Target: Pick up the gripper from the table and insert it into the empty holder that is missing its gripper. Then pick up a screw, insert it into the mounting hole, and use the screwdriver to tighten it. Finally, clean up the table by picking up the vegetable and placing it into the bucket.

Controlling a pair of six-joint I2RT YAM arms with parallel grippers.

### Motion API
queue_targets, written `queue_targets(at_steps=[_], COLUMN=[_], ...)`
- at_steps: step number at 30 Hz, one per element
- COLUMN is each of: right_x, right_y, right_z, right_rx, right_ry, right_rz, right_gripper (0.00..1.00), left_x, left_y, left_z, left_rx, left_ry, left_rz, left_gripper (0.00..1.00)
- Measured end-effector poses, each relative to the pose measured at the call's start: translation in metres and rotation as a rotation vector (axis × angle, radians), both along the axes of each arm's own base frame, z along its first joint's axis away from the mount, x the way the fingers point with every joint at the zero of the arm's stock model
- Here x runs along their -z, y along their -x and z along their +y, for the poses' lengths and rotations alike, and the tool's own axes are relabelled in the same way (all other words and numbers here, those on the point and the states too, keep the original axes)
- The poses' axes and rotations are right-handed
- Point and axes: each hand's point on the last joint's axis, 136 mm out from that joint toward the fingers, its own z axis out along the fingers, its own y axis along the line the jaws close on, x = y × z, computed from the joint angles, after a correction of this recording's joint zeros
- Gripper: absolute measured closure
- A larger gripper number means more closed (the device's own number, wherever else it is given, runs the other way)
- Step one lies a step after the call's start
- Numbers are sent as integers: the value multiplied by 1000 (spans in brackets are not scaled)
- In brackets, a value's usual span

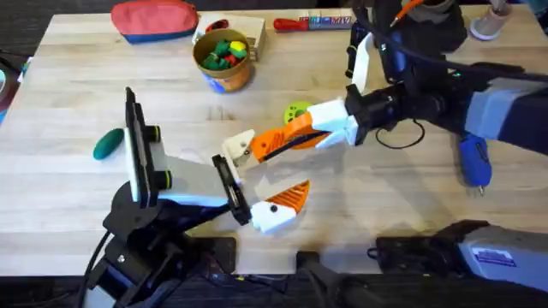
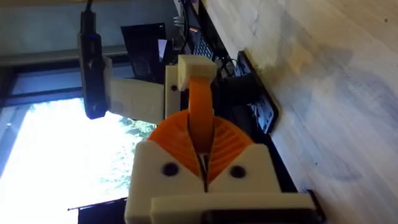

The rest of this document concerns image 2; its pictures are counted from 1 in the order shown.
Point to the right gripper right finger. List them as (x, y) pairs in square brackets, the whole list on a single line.
[(248, 183)]

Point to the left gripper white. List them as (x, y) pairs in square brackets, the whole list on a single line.
[(136, 99)]

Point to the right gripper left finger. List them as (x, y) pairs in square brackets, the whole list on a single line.
[(155, 183)]

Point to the black keyboard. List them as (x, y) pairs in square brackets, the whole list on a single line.
[(202, 45)]

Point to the black monitor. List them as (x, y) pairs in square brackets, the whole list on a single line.
[(143, 49)]

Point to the black device with screen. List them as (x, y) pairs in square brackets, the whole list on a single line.
[(261, 102)]

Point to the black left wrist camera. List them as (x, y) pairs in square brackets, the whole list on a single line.
[(92, 68)]

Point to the window frame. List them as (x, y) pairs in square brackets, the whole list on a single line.
[(40, 77)]

